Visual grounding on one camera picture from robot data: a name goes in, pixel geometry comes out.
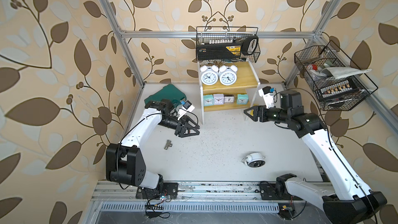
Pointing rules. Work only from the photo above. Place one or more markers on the drill bit set box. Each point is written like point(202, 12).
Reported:
point(339, 89)

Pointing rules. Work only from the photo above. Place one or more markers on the wooden two-tier shelf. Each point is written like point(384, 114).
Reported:
point(226, 86)

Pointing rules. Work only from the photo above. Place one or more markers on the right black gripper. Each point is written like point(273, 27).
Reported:
point(262, 108)

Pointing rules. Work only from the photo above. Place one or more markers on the transparent grey square clock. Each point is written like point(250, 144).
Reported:
point(229, 98)

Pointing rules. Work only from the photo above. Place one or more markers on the small mint square clock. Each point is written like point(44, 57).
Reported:
point(242, 99)

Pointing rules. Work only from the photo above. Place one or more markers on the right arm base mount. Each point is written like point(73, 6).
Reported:
point(277, 190)

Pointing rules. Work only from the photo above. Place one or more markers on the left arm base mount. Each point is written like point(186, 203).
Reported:
point(167, 190)

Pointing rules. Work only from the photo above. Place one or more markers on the green plastic tool case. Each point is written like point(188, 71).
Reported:
point(168, 92)

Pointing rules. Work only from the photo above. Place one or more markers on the wire basket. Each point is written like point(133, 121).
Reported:
point(312, 60)
point(206, 33)

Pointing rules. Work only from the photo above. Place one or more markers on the white twin-bell clock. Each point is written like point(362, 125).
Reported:
point(254, 160)
point(209, 74)
point(228, 75)

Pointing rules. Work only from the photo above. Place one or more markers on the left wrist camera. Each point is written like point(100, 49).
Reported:
point(185, 107)

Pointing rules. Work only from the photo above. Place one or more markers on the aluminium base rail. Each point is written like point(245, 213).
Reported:
point(203, 197)

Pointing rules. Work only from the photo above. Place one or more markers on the white folded paper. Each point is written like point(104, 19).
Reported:
point(343, 72)

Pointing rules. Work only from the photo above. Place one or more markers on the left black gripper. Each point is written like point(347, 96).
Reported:
point(182, 132)

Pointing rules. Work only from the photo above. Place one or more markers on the lilac square alarm clock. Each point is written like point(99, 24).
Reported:
point(218, 99)

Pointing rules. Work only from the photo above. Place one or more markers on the mint square alarm clock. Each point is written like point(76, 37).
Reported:
point(208, 100)

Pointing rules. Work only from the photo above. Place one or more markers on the back wire basket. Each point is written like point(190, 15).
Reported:
point(206, 33)

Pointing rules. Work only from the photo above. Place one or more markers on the right wire basket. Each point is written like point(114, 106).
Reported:
point(312, 60)

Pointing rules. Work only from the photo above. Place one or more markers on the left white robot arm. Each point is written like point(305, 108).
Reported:
point(125, 163)

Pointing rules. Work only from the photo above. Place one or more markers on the small metal bracket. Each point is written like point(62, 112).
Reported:
point(168, 144)

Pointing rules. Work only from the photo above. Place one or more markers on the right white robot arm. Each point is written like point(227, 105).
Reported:
point(352, 200)

